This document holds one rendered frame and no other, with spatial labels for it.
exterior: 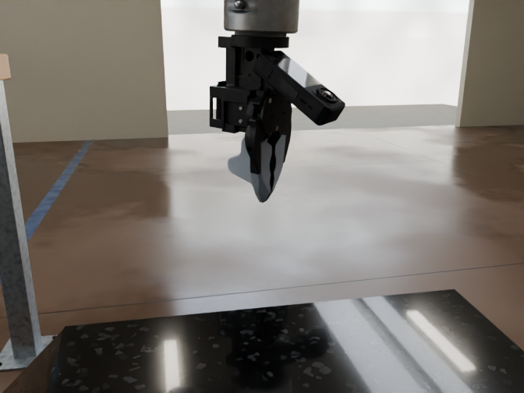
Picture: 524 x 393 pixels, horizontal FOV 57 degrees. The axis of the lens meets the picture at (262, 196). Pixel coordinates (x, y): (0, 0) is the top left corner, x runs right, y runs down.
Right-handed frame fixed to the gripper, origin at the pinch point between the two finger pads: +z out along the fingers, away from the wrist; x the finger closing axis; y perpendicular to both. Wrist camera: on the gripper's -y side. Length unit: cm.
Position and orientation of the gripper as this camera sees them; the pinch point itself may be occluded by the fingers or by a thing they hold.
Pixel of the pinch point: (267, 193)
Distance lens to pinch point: 64.3
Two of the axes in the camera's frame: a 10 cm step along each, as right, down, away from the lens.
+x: -5.3, 2.8, -8.0
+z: -0.4, 9.4, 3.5
